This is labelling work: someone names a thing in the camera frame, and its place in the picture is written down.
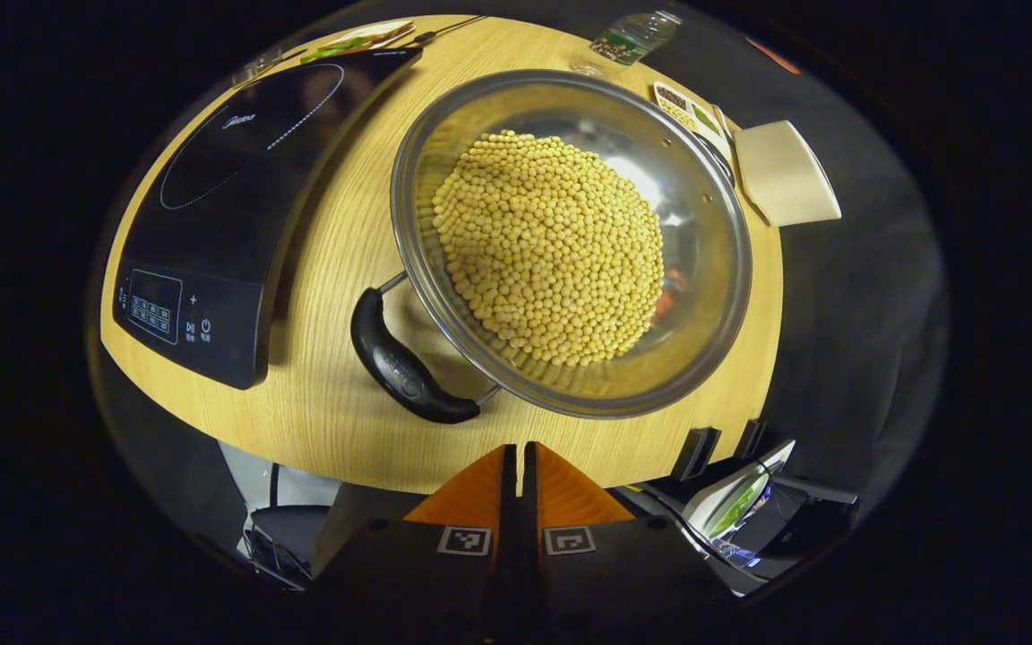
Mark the white framed screen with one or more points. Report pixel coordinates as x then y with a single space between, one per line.
735 502

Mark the sandwich with lettuce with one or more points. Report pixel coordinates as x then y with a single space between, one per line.
355 38

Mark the white toaster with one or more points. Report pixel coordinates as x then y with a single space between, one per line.
785 175

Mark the black induction cooktop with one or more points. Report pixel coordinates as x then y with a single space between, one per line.
238 206

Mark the clear plastic water bottle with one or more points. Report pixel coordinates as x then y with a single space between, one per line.
632 38

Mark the metal spoon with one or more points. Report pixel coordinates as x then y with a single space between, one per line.
731 148

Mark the black table clamp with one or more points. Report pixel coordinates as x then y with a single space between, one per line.
751 439
695 454

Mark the white divided bean tray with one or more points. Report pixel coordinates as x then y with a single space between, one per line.
686 107

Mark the pile of yellow soybeans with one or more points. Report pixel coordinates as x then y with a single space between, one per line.
552 242

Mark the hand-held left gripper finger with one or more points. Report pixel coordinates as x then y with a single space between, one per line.
529 502
510 502

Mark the black chair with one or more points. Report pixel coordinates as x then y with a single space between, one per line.
288 542

